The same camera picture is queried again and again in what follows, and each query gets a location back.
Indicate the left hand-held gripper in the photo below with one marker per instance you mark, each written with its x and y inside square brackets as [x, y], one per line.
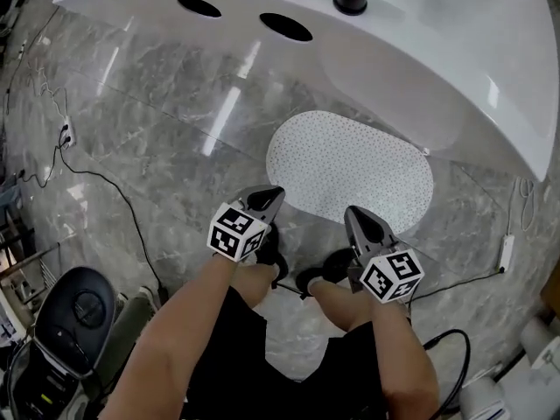
[236, 233]

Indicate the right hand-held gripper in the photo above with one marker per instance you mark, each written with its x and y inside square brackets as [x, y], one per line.
[385, 269]

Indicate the white dotted oval bath mat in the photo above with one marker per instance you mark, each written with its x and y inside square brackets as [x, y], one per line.
[350, 169]

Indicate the person's right forearm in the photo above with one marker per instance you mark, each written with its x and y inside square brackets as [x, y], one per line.
[407, 366]

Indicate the person's left forearm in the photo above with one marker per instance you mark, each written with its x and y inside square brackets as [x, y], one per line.
[166, 344]

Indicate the grey marble floor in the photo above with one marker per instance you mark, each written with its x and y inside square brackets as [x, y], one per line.
[166, 116]

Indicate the person's left black shoe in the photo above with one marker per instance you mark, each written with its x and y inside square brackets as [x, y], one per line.
[271, 247]

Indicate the person's black shoe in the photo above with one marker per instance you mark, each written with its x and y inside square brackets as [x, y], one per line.
[271, 247]
[326, 271]

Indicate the person's left leg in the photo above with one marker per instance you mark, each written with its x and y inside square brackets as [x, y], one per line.
[254, 282]

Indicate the person's leg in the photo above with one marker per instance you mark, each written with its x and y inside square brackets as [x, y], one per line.
[254, 282]
[337, 304]

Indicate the person's right black shoe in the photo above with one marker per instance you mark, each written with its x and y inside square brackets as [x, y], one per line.
[326, 271]

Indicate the person's right leg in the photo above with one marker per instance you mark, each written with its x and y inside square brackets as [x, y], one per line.
[337, 304]

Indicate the person's black shorts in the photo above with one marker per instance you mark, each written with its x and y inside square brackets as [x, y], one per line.
[245, 357]

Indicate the white power adapter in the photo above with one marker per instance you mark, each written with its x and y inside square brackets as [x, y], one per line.
[507, 252]

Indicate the white machine housing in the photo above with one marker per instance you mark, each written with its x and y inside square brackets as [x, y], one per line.
[503, 387]

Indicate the black padded seat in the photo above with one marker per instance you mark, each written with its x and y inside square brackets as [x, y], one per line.
[74, 317]

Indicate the white power strip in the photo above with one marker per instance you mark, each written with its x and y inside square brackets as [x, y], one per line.
[67, 134]

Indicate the white bathtub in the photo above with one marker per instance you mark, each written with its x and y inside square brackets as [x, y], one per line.
[437, 51]

